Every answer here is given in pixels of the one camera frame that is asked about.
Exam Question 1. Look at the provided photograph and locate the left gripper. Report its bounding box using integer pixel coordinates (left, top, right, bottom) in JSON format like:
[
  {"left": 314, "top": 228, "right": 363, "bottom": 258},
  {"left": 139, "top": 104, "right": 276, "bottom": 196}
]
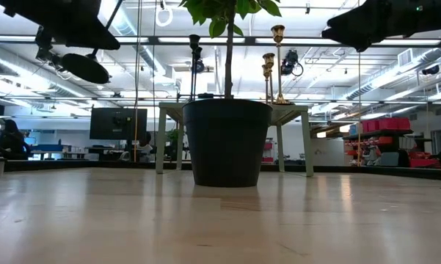
[{"left": 0, "top": 0, "right": 121, "bottom": 51}]

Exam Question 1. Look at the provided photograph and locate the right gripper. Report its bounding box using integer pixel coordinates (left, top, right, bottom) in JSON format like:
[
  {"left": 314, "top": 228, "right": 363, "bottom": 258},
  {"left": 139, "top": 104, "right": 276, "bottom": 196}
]
[{"left": 321, "top": 0, "right": 441, "bottom": 52}]

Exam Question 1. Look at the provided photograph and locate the gold candle stick holder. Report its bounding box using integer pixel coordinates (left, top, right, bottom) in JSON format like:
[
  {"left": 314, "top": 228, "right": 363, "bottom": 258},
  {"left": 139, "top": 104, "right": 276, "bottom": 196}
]
[
  {"left": 262, "top": 52, "right": 276, "bottom": 105},
  {"left": 261, "top": 65, "right": 271, "bottom": 105},
  {"left": 271, "top": 24, "right": 291, "bottom": 106}
]

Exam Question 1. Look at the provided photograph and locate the black monitor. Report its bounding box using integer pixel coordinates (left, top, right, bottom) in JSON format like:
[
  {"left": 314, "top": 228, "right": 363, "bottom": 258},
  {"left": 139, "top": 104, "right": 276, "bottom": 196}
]
[{"left": 89, "top": 107, "right": 148, "bottom": 142}]

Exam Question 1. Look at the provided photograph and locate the black shelf cart with bins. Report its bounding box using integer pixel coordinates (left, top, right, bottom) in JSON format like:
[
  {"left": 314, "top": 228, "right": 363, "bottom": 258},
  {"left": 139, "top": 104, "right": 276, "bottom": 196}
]
[{"left": 343, "top": 117, "right": 415, "bottom": 166}]

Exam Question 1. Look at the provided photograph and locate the person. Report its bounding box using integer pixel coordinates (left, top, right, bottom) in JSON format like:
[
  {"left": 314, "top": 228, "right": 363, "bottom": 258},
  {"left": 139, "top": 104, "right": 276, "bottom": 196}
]
[
  {"left": 138, "top": 131, "right": 156, "bottom": 162},
  {"left": 0, "top": 119, "right": 32, "bottom": 161}
]

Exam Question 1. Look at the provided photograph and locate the green leafy potted tree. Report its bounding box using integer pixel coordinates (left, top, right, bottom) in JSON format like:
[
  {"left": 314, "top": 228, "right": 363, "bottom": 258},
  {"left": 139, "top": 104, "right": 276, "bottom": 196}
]
[{"left": 178, "top": 0, "right": 283, "bottom": 100}]

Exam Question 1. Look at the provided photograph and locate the black plant pot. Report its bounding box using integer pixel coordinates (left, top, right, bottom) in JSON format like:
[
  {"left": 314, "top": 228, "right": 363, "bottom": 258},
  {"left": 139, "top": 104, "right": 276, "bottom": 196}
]
[{"left": 181, "top": 98, "right": 274, "bottom": 188}]

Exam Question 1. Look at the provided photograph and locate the grey ventilation duct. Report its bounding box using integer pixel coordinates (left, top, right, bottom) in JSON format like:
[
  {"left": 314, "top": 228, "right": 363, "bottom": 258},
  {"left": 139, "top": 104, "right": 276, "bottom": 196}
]
[{"left": 346, "top": 47, "right": 441, "bottom": 102}]

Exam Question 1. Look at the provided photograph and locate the yellow hanging rope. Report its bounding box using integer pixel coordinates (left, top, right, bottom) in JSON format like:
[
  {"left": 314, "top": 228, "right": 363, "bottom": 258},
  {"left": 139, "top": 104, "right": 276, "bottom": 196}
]
[
  {"left": 133, "top": 0, "right": 141, "bottom": 162},
  {"left": 357, "top": 51, "right": 362, "bottom": 166}
]

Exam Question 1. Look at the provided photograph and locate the thin black hanging cable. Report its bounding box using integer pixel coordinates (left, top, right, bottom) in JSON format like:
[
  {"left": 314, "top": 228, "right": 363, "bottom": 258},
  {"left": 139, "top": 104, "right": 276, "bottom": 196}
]
[{"left": 152, "top": 0, "right": 157, "bottom": 147}]

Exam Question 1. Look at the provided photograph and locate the black overhead camera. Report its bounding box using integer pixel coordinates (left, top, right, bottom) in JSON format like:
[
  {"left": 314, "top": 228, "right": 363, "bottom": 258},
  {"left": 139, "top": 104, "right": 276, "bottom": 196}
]
[{"left": 278, "top": 49, "right": 305, "bottom": 78}]

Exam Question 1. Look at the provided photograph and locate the white hanging ring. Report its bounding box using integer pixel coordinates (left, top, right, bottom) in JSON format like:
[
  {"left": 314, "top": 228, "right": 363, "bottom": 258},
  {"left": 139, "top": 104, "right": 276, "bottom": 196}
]
[{"left": 156, "top": 7, "right": 175, "bottom": 28}]

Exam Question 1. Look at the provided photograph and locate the black overhead frame bar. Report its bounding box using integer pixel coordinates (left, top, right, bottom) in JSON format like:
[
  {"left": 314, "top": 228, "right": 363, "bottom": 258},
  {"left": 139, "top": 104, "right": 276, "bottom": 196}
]
[
  {"left": 0, "top": 95, "right": 441, "bottom": 104},
  {"left": 0, "top": 34, "right": 441, "bottom": 48}
]

